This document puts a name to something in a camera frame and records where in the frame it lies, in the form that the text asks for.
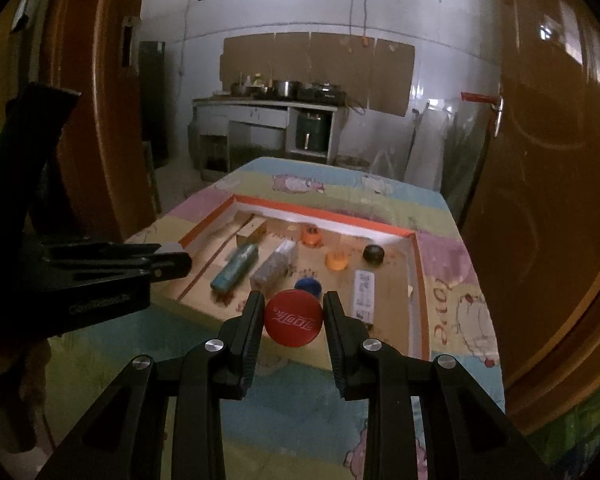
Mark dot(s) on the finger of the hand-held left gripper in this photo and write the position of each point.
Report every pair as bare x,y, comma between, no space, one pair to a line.
105,252
170,265

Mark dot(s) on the red bottle cap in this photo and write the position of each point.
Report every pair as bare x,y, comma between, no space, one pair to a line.
294,319

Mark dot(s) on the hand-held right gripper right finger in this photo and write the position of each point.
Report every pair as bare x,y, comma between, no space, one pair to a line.
336,350

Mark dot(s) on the dark green air fryer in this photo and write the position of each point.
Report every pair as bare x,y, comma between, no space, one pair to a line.
312,132

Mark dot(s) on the green printed cartons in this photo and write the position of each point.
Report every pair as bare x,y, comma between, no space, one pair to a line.
575,425

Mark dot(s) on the white kitchen counter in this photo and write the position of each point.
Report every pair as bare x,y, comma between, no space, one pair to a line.
260,117

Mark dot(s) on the orange cap with dark print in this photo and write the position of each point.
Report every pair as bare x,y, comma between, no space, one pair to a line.
310,236

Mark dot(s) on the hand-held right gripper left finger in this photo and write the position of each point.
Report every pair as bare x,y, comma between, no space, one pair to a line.
252,345

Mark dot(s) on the teal tube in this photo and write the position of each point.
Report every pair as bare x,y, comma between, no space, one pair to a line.
235,267

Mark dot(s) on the grey rectangular box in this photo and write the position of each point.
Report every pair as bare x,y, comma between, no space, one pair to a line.
275,267

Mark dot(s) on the steel pot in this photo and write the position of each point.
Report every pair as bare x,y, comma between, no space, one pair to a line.
283,89

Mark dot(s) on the white printed small box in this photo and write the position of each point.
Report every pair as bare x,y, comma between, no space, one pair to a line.
364,295

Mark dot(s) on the wooden door frame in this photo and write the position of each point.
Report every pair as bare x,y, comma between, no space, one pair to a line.
95,135

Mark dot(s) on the small gold box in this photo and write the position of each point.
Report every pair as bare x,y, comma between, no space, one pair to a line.
250,232

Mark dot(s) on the brown wooden door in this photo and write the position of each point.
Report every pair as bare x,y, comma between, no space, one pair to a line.
540,210

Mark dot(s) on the red paper strip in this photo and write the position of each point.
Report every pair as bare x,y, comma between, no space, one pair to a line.
477,96

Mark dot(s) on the blue bottle cap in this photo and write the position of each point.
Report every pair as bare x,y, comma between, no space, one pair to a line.
307,285

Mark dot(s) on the black bottle cap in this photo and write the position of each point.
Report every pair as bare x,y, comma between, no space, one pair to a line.
373,253

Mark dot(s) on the orange rimmed cardboard box tray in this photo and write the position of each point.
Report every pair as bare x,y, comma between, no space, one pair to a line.
390,310

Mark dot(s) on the dark green cabinet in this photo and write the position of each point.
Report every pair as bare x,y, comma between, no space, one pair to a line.
152,105

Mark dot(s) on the printed cartoon blanket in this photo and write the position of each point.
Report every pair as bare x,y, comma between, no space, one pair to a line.
305,410

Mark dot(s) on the plain orange bottle cap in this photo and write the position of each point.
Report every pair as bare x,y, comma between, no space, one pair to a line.
336,260

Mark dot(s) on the cardboard wall sheet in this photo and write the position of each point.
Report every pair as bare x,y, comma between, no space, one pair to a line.
320,60

